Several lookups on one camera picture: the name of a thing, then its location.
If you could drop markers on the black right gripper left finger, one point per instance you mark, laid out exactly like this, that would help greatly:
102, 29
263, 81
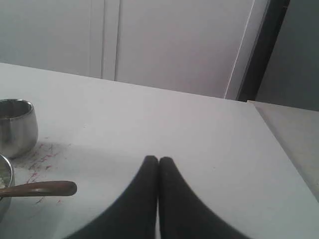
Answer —
134, 213

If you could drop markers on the steel bowl of rice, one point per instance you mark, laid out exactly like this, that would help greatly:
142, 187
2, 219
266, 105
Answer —
6, 180

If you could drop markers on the white cabinet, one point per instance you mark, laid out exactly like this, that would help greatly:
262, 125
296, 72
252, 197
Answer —
196, 46

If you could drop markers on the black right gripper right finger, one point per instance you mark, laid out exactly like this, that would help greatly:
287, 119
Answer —
182, 215

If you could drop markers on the small steel cup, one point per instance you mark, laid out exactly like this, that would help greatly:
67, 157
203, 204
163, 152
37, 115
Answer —
18, 127

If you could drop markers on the brown wooden spoon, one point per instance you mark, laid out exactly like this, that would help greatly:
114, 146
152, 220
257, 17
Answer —
40, 189

